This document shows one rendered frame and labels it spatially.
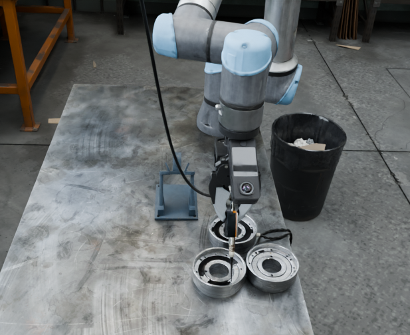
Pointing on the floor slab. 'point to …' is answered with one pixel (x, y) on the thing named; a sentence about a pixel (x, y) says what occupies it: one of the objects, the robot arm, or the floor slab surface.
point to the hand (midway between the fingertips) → (231, 218)
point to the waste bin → (304, 163)
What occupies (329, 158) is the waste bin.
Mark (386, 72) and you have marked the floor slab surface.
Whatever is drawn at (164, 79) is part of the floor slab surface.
